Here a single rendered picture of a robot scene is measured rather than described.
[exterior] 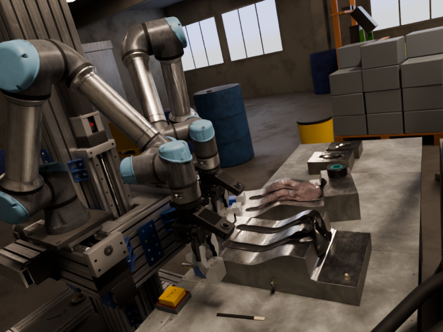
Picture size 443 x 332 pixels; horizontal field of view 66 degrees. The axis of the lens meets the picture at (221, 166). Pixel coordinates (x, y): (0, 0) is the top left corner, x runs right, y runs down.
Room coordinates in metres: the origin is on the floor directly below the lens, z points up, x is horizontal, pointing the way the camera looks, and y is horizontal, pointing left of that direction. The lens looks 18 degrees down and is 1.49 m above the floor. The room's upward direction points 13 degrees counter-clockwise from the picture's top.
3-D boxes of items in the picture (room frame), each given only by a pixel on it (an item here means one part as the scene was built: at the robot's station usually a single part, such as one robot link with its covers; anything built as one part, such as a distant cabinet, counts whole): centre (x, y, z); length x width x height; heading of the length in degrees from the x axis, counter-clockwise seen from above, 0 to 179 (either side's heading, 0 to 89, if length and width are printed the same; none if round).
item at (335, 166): (1.30, -0.46, 0.93); 0.08 x 0.08 x 0.04
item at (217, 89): (4.71, -0.17, 0.52); 0.68 x 0.68 x 1.05
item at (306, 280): (0.95, -0.13, 0.87); 0.50 x 0.26 x 0.14; 57
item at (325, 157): (1.63, -0.55, 0.83); 0.20 x 0.15 x 0.07; 57
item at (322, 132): (3.60, -1.10, 0.30); 0.38 x 0.38 x 0.61
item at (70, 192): (1.13, 0.58, 1.20); 0.13 x 0.12 x 0.14; 161
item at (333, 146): (1.78, -0.69, 0.83); 0.17 x 0.13 x 0.06; 57
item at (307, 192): (1.29, -0.25, 0.90); 0.26 x 0.18 x 0.08; 74
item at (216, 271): (0.84, 0.12, 0.93); 0.13 x 0.05 x 0.05; 57
